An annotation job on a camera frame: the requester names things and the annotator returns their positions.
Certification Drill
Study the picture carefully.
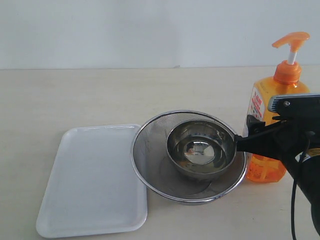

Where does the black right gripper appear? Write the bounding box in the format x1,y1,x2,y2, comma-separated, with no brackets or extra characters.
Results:
234,114,320,165

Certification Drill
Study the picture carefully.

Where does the orange pump soap bottle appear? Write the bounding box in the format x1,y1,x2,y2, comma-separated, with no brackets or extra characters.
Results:
245,31,310,183

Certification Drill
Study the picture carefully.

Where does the small stainless steel bowl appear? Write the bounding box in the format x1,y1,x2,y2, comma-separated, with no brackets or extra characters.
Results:
166,119,236,181

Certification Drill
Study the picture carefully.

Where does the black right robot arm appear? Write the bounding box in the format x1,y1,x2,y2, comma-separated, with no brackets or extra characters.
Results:
235,115,320,232

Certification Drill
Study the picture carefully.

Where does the steel mesh colander basket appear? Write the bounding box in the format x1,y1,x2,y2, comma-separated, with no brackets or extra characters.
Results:
130,110,247,205

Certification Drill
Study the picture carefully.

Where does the white rectangular plastic tray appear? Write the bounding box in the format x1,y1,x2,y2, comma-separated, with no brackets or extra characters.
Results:
35,124,148,239

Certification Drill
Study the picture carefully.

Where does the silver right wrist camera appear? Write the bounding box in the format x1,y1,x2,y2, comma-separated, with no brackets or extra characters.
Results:
267,93,320,118

